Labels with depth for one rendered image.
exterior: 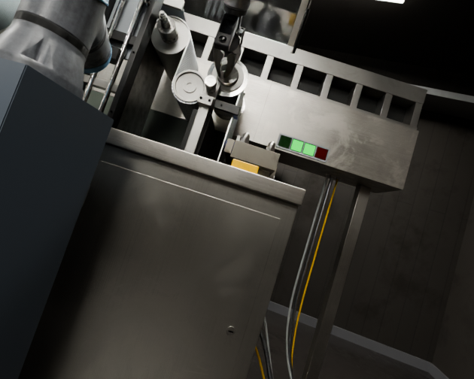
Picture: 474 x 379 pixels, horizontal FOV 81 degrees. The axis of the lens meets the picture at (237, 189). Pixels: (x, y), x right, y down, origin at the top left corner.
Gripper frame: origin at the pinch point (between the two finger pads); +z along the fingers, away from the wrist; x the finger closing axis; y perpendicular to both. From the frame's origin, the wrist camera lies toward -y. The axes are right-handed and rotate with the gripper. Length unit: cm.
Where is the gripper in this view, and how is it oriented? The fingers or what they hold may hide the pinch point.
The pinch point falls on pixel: (222, 74)
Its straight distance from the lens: 103.5
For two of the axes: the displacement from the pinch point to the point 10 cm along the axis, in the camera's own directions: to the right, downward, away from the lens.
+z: -2.1, 6.7, 7.1
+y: 2.2, -6.7, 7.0
